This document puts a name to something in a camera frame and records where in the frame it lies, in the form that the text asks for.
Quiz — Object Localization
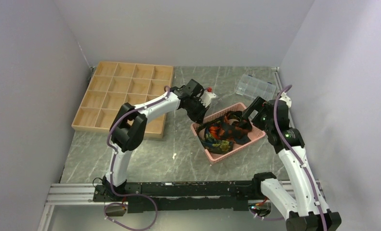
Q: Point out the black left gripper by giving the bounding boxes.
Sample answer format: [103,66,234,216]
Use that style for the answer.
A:
[184,99,210,127]

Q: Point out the black tie orange flowers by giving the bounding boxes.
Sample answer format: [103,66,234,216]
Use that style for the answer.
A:
[196,111,252,145]

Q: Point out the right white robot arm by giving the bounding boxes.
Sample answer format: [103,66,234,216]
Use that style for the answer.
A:
[243,97,342,231]

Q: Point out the aluminium frame rail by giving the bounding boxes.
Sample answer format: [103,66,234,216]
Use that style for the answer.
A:
[45,183,326,206]

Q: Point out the pink perforated plastic basket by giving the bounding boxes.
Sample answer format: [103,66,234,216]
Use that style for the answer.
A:
[190,103,265,164]

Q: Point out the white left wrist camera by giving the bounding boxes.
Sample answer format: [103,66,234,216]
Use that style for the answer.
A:
[200,87,217,107]

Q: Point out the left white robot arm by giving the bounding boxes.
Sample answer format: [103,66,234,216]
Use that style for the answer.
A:
[103,79,217,202]

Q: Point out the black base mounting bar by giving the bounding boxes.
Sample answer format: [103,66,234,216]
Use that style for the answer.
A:
[93,180,268,213]

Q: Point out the clear plastic organizer box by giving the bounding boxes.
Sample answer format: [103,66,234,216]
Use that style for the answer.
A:
[235,74,276,101]

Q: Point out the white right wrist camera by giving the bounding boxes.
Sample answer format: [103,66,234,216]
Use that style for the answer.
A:
[278,92,292,108]

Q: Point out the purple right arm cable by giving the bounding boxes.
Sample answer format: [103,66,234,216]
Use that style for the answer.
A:
[253,84,328,231]

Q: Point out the wooden compartment tray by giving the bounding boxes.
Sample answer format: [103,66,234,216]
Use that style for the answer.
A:
[72,61,174,134]

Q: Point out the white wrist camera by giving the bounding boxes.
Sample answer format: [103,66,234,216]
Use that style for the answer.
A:
[278,92,292,108]
[200,87,217,107]

